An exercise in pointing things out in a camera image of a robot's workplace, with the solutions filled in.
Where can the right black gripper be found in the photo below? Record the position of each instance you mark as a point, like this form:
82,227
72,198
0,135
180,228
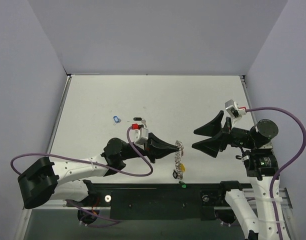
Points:
226,135

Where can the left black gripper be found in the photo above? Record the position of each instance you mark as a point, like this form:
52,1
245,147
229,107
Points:
148,146

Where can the metal keyring disc with rings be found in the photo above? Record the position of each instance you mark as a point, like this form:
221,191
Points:
178,160

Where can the yellow tag key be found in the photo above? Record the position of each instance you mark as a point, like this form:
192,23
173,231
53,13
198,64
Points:
182,168

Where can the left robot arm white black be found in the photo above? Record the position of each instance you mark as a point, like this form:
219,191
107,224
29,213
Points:
55,177

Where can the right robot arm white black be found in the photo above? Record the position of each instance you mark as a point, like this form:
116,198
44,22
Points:
260,164

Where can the black tag on keyring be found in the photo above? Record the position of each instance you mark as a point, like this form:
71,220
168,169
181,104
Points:
175,174

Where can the black tag key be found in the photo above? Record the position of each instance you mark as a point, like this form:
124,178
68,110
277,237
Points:
140,119

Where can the blue tag key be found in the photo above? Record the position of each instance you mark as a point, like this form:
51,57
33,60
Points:
116,120

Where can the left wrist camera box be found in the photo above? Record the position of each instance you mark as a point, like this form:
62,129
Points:
141,135

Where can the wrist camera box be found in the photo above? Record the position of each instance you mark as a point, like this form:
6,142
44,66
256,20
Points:
236,113
141,135

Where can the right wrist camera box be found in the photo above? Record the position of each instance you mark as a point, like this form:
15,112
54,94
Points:
236,113

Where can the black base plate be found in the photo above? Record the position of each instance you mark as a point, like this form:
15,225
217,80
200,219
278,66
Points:
152,201

